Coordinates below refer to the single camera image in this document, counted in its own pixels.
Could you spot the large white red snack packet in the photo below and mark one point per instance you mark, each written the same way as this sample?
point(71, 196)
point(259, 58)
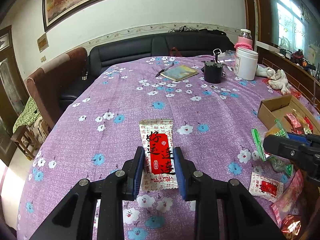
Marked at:
point(157, 140)

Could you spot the brown armchair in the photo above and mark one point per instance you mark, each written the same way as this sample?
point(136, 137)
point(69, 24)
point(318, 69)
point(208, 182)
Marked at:
point(55, 80)

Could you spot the red foil snack packet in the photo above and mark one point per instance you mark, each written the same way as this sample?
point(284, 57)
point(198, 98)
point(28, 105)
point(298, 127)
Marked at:
point(290, 226)

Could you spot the purple floral tablecloth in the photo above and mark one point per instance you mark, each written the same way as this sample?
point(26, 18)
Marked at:
point(100, 130)

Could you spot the cardboard box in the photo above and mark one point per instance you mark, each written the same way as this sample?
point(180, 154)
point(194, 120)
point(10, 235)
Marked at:
point(275, 105)

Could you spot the pink cartoon snack packet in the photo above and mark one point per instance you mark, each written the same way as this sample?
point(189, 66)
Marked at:
point(287, 200)

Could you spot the clear plastic bag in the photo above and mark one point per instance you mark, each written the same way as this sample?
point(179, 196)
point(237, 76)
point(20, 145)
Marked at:
point(228, 55)

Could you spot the white plastic jar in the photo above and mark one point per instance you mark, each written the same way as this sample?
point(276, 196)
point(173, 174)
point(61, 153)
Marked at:
point(246, 65)

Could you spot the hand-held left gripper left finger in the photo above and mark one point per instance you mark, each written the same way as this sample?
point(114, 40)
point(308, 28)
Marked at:
point(138, 175)

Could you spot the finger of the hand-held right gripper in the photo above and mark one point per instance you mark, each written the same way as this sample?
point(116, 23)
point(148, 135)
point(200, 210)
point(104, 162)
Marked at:
point(297, 136)
point(282, 146)

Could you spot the wall switch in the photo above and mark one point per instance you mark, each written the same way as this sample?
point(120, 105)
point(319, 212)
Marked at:
point(43, 59)

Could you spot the pink sleeved bottle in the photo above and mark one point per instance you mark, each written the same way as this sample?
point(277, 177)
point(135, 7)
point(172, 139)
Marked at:
point(245, 41)

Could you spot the black pen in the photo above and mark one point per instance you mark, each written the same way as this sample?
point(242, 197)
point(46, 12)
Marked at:
point(163, 70)

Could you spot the black cup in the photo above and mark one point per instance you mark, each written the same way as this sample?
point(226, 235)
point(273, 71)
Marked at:
point(212, 73)

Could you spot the yellow notebook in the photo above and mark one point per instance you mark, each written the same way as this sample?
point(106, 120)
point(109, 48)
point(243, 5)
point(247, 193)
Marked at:
point(178, 72)

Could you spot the green cushioned wooden chair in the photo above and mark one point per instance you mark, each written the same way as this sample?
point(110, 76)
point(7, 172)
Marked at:
point(27, 112)

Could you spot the red black tool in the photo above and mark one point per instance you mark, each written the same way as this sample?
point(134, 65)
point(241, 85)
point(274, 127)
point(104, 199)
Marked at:
point(298, 55)

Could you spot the wooden glass door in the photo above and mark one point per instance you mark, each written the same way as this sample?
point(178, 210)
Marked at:
point(5, 80)

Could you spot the black leather sofa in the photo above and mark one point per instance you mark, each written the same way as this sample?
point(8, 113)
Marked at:
point(120, 52)

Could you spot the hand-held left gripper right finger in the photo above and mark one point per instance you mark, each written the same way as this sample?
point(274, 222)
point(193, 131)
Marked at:
point(181, 177)

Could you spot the small pink snack packet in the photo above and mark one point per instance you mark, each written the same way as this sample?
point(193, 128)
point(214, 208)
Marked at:
point(293, 121)

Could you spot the green candy wrapper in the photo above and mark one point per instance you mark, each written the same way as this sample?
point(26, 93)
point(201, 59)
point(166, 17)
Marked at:
point(258, 143)
point(282, 166)

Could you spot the white cloth gloves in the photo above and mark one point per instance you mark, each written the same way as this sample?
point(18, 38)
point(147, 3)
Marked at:
point(277, 80)

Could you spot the small white red snack packet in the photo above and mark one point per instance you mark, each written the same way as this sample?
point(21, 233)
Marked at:
point(266, 187)

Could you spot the black bag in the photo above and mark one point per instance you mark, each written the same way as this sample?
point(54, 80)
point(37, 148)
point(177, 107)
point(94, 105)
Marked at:
point(215, 32)

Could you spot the wooden glass partition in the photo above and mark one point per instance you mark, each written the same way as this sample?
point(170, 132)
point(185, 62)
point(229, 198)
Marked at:
point(252, 17)

